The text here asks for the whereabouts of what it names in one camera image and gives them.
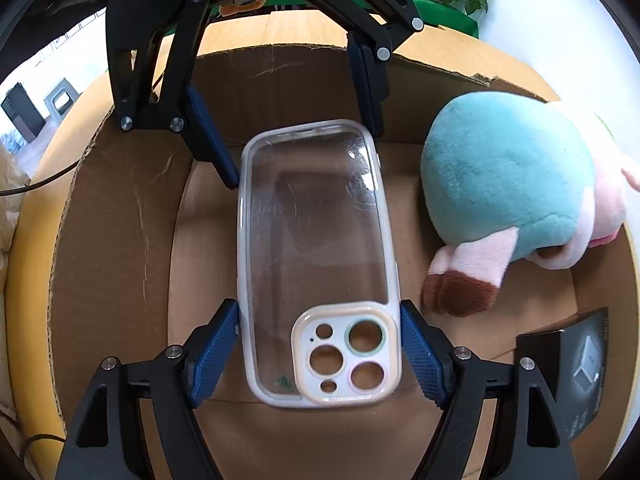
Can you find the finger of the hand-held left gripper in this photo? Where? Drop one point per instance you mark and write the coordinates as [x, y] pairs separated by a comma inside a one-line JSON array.
[[364, 85], [210, 135]]

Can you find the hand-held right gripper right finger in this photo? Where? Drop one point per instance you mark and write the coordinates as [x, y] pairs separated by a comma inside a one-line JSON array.
[[420, 355]]

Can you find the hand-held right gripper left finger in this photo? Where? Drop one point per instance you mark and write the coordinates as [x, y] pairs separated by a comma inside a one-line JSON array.
[[215, 355]]

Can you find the brown cardboard box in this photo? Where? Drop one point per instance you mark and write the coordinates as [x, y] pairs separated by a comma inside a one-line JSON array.
[[140, 220]]

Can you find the clear phone case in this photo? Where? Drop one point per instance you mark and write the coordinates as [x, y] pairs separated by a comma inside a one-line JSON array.
[[310, 240]]

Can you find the teal and pink pig plush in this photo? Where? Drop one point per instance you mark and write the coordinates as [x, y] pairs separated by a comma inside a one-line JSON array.
[[500, 180]]

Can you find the grey plastic stool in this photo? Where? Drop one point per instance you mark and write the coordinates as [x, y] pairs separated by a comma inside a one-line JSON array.
[[60, 102]]

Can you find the small black product box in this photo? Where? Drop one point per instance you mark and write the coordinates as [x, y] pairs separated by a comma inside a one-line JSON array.
[[575, 360]]

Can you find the black cabinet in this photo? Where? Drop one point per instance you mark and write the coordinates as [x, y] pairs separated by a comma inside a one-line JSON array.
[[22, 112]]

